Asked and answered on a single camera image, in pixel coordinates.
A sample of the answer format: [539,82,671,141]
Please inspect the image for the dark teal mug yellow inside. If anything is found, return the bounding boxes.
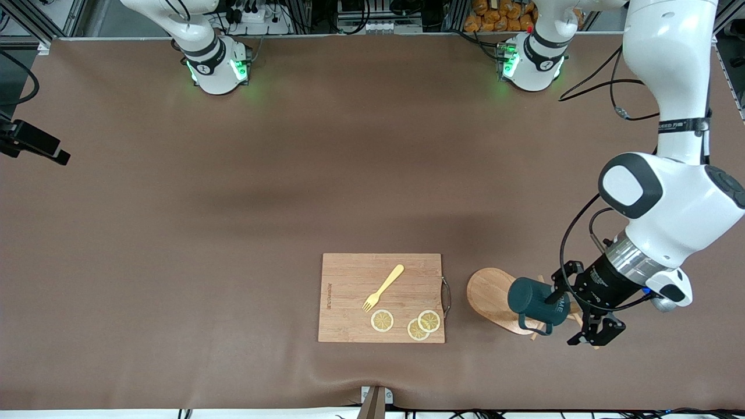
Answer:
[508,276,573,337]

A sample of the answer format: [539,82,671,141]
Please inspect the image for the wooden mug tree rack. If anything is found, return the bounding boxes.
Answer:
[466,267,600,350]

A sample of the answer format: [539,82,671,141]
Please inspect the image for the yellow plastic fork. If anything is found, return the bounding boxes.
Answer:
[362,264,405,313]

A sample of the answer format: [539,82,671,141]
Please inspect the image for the brown table mat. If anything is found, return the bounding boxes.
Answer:
[0,32,745,411]

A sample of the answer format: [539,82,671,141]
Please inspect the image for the wooden cutting board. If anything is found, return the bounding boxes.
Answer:
[318,253,452,344]

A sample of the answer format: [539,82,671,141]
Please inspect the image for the white power strip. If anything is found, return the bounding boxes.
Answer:
[227,5,293,35]

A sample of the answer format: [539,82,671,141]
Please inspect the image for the orange toy bread pile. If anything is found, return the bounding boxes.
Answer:
[464,0,539,33]

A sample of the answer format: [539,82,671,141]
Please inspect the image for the grey control box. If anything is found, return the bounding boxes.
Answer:
[336,0,424,34]

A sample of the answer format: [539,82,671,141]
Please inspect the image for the aluminium frame profile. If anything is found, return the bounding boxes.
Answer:
[715,0,745,35]
[0,0,88,54]

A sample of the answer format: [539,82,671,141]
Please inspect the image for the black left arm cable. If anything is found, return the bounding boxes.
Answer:
[558,44,661,123]

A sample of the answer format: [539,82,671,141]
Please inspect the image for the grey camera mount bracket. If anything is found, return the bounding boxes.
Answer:
[356,385,393,419]

